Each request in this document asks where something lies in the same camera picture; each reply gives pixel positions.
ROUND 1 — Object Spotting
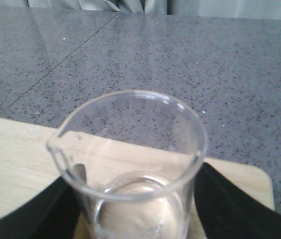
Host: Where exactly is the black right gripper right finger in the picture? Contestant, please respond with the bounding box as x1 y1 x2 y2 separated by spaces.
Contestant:
193 163 281 239

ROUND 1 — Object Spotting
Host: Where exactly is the grey curtain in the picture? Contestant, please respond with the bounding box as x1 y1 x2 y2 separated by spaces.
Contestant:
27 0 281 20

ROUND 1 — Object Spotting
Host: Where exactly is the glass beaker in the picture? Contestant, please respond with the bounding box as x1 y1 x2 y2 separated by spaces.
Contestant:
46 90 207 239

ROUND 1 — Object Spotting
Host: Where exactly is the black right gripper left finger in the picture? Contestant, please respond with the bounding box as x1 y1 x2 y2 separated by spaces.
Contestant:
0 177 81 239

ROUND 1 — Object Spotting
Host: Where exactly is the wooden cutting board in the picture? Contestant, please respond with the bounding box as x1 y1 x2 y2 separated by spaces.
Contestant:
0 114 275 239

